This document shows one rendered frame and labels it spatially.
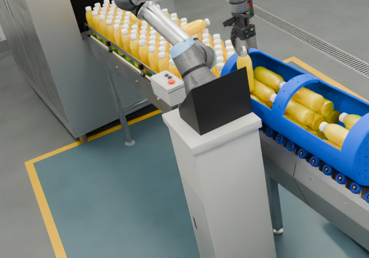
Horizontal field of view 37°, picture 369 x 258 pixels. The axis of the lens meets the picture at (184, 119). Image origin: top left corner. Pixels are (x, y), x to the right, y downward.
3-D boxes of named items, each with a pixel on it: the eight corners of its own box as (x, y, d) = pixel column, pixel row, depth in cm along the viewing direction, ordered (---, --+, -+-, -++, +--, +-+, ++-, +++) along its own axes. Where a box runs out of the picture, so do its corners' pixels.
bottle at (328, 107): (329, 118, 233) (300, 102, 248) (337, 104, 232) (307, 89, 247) (319, 115, 229) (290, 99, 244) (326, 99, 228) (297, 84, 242)
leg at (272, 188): (277, 236, 327) (266, 151, 294) (271, 231, 331) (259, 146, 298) (285, 231, 329) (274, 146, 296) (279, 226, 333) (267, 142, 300)
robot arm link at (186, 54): (175, 77, 227) (161, 49, 229) (190, 77, 239) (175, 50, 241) (199, 62, 222) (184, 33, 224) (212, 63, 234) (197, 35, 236)
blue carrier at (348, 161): (351, 198, 205) (353, 133, 191) (221, 110, 273) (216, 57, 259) (406, 169, 216) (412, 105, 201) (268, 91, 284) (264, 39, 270)
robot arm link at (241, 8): (225, 2, 238) (241, -4, 241) (227, 12, 240) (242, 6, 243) (235, 6, 232) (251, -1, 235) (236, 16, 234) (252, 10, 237)
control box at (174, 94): (171, 107, 277) (167, 89, 272) (153, 93, 293) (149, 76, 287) (188, 99, 280) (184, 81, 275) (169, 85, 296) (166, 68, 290)
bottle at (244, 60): (250, 93, 256) (245, 57, 247) (237, 90, 261) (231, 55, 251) (258, 86, 261) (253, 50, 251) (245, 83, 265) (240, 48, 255)
